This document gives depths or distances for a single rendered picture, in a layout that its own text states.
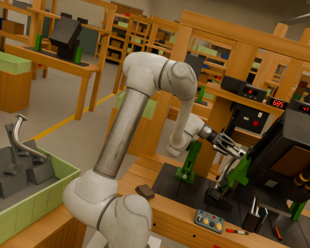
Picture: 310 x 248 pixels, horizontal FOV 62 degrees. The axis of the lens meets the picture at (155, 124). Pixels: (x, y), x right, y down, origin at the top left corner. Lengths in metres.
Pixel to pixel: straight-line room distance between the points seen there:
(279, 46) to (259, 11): 9.92
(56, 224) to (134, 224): 0.52
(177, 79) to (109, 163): 0.43
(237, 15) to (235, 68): 9.82
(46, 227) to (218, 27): 1.49
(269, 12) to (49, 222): 11.18
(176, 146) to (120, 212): 0.62
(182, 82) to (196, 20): 0.84
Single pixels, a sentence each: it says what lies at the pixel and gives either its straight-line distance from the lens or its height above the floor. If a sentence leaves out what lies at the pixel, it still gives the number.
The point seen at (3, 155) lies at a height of 1.00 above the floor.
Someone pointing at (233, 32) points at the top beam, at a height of 1.89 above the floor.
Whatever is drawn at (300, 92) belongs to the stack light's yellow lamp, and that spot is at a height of 1.66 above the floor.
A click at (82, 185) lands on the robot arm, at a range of 1.09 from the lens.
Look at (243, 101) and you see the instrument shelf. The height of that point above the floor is 1.52.
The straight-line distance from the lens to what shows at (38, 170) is 1.53.
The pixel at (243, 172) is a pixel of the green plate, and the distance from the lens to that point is 1.56.
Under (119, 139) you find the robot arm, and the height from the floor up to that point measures 1.32.
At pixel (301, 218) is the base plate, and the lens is 2.07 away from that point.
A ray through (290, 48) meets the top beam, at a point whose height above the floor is 1.89.
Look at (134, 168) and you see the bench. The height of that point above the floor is 0.88.
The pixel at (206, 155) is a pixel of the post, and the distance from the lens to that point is 1.91.
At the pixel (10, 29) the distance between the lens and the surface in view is 6.81.
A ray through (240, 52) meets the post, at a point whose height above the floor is 1.79.
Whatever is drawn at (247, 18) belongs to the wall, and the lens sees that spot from 11.61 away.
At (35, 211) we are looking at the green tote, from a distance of 1.37.
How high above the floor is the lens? 1.76
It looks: 19 degrees down
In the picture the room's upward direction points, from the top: 17 degrees clockwise
